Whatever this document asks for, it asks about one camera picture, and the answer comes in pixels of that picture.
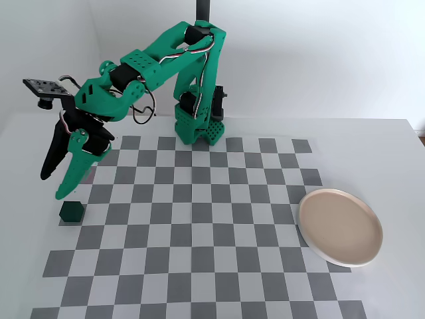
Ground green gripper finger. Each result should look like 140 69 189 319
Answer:
54 128 112 201

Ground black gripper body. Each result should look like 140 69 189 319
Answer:
61 107 116 158

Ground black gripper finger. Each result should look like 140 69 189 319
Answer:
40 119 72 181

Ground dark green dice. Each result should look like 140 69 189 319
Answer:
59 201 84 223

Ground green perforated robot base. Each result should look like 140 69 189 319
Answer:
173 102 226 147

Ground beige round plate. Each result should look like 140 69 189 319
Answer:
297 187 384 268

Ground grey white checkerboard mat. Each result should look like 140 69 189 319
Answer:
30 135 368 319

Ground black vertical pole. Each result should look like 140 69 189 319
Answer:
195 0 212 24

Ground thin camera cable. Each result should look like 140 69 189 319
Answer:
131 89 157 126

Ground black wrist camera board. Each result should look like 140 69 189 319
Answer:
22 76 80 111

